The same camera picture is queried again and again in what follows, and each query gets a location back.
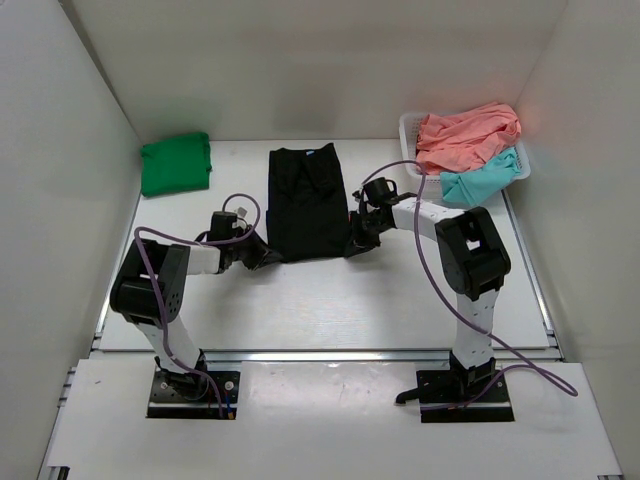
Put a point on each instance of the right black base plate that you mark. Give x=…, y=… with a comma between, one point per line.
x=442, y=399

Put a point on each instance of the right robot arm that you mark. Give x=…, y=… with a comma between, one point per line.
x=474, y=262

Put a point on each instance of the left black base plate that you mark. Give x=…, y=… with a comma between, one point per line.
x=174, y=396

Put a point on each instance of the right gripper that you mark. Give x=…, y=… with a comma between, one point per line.
x=359, y=244

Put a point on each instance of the teal t shirt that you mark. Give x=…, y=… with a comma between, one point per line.
x=472, y=188

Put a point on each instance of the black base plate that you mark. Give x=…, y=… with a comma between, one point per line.
x=174, y=396
x=442, y=399

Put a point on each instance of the white plastic basket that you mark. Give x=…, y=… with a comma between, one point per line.
x=409, y=126

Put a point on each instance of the pink t shirt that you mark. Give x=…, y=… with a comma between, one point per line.
x=466, y=141

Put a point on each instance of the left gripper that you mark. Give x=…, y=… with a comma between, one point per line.
x=262, y=254

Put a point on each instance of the black t shirt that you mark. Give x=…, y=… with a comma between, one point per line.
x=307, y=216

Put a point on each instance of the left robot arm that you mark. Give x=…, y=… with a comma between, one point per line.
x=149, y=289

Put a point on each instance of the green folded t shirt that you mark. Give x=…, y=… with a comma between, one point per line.
x=176, y=165

